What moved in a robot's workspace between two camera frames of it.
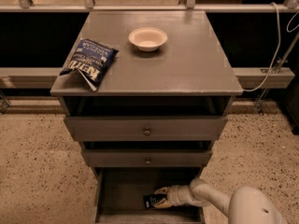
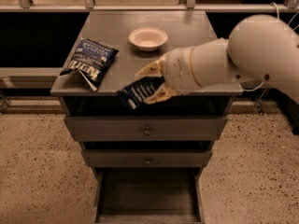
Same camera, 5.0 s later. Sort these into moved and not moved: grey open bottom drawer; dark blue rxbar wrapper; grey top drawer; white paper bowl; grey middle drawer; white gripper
Moved: dark blue rxbar wrapper; white gripper
Not moved: grey top drawer; white paper bowl; grey middle drawer; grey open bottom drawer
